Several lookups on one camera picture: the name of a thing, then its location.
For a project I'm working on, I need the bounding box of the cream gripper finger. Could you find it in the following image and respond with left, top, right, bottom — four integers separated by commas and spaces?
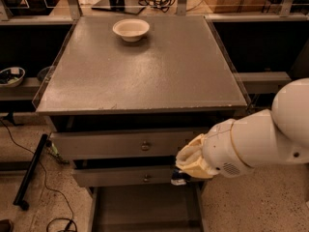
176, 133, 205, 165
176, 156, 217, 179

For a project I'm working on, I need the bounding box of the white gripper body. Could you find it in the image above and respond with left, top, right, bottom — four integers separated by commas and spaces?
203, 119, 253, 178

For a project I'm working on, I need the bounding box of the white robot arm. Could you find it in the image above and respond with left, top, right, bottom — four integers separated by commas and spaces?
176, 78, 309, 179

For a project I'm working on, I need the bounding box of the grey top drawer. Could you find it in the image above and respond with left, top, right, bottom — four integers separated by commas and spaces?
49, 111, 236, 161

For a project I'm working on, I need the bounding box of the grey drawer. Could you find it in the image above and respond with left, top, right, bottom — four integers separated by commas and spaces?
73, 156, 176, 188
90, 184, 210, 232
49, 111, 236, 161

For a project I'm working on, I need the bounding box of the grey bottom drawer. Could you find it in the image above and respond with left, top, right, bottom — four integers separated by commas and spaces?
90, 184, 210, 232

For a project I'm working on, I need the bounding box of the grey drawer cabinet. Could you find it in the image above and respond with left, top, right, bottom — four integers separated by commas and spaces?
32, 14, 252, 232

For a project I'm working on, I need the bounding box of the grey middle drawer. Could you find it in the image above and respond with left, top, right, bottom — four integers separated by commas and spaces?
73, 156, 176, 188

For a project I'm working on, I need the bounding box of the grey side shelf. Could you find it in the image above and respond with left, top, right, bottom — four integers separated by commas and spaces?
235, 72, 292, 94

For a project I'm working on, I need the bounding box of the white paper bowl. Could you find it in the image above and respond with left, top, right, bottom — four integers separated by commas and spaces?
113, 19, 150, 43

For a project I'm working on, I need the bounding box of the black monitor stand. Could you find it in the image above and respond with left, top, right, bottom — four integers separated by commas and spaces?
91, 0, 145, 15

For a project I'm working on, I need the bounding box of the dark round bowl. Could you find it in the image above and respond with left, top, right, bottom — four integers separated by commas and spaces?
37, 66, 55, 82

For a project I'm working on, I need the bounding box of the black bar on floor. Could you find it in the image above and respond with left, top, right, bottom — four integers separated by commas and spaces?
14, 134, 48, 211

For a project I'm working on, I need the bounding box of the white bowl with items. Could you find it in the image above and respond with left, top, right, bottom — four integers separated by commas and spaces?
0, 67, 25, 87

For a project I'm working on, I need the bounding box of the black floor cable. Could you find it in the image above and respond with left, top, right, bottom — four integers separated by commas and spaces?
0, 118, 79, 232

